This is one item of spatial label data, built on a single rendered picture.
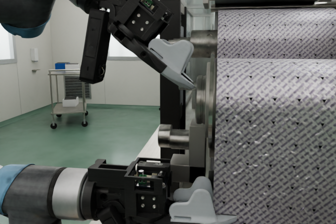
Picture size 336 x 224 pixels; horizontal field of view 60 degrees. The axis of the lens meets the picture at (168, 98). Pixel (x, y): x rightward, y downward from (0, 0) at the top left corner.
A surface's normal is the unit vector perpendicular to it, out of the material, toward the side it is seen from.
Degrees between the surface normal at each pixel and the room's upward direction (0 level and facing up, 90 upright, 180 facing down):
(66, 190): 61
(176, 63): 90
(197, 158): 90
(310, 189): 90
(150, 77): 90
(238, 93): 69
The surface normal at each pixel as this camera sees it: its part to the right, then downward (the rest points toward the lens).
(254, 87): -0.15, -0.26
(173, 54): -0.17, 0.17
